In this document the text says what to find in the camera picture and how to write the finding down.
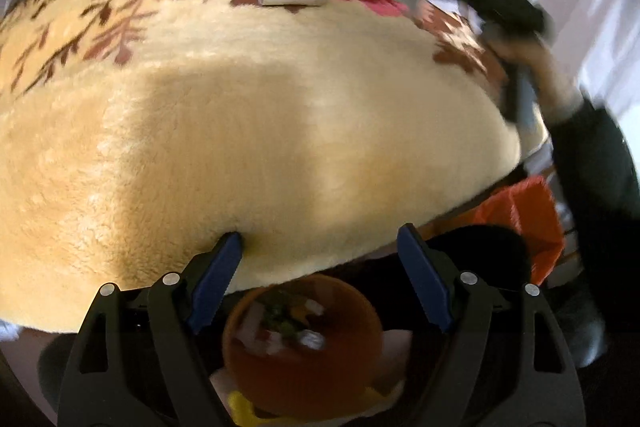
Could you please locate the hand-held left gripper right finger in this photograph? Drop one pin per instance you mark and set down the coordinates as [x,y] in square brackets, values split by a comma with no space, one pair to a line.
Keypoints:
[425,282]

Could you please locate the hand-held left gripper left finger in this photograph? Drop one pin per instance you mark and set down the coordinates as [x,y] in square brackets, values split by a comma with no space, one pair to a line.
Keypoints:
[215,287]

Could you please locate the heap of mixed litter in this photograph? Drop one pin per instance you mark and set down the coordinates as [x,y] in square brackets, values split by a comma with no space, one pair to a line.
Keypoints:
[285,322]

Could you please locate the orange plastic bin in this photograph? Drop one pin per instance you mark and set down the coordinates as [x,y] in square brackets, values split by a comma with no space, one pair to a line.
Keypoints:
[300,377]

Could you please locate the person's right forearm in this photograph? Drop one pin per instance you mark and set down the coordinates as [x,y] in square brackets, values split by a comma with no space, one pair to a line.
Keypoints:
[600,207]

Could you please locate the person's right hand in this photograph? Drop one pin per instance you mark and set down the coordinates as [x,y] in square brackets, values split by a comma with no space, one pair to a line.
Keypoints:
[550,72]

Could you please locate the orange plastic bag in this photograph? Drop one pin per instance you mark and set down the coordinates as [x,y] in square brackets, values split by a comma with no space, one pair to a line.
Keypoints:
[530,217]

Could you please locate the beige floral plush blanket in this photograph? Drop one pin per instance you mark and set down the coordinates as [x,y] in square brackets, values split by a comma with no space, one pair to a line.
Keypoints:
[250,132]

